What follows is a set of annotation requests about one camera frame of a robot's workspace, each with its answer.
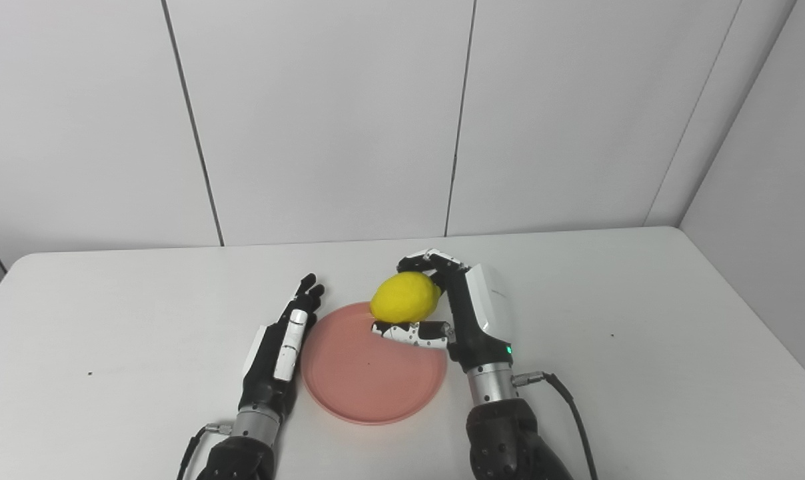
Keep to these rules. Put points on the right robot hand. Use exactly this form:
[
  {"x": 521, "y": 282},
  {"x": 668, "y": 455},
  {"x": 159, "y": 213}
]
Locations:
[{"x": 472, "y": 313}]

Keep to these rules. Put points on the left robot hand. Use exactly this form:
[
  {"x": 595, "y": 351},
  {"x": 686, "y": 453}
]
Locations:
[{"x": 272, "y": 366}]

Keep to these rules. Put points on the yellow lemon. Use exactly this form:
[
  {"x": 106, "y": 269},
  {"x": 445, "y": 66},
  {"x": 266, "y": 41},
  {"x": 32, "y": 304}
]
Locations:
[{"x": 405, "y": 297}]

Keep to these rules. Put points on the pink plate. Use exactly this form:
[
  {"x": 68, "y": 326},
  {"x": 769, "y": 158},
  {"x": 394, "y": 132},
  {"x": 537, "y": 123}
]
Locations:
[{"x": 369, "y": 380}]

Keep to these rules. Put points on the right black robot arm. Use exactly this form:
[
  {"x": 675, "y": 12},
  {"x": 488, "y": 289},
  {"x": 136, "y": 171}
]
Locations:
[{"x": 506, "y": 426}]

